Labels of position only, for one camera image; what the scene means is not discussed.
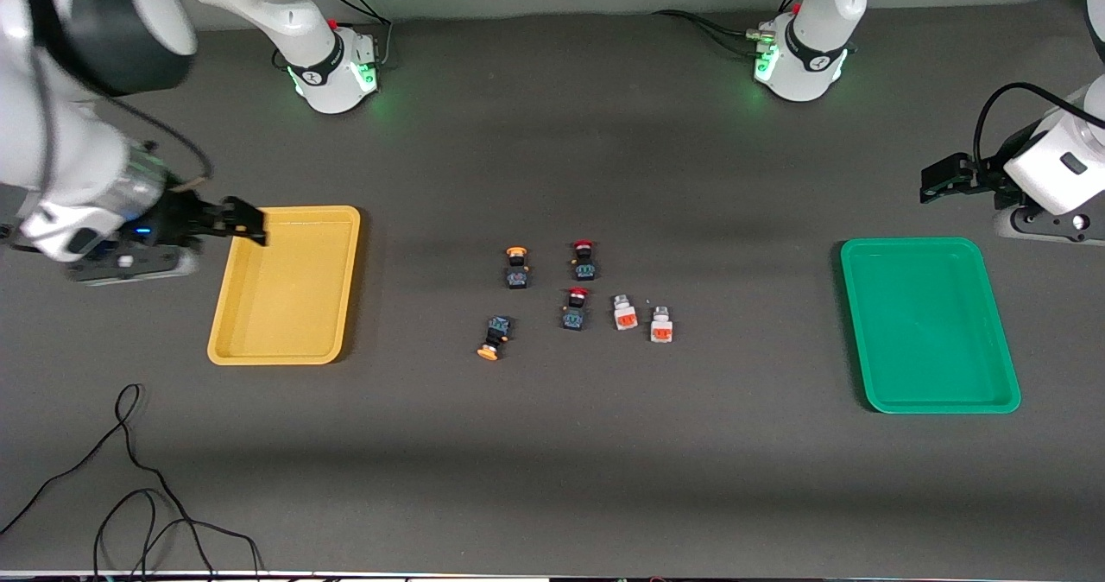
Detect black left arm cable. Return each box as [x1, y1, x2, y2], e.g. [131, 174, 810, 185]
[973, 81, 1105, 170]

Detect green plastic tray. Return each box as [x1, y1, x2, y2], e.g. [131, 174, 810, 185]
[840, 237, 1022, 415]

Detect black arm base cables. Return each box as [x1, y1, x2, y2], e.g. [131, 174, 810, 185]
[272, 0, 396, 72]
[650, 0, 808, 58]

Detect yellow plastic tray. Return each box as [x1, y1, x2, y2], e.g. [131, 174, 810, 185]
[207, 206, 362, 366]

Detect black right arm base cables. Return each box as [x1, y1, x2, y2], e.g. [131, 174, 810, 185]
[272, 0, 396, 72]

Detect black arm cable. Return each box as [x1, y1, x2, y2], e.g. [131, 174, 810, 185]
[26, 0, 214, 187]
[973, 81, 1105, 170]

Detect black left arm base cables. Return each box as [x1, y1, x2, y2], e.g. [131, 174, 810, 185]
[650, 0, 808, 58]

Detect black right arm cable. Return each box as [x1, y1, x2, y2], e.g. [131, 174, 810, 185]
[26, 0, 214, 187]

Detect thin black table cable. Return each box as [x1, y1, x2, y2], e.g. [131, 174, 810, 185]
[0, 383, 217, 582]
[93, 489, 264, 582]

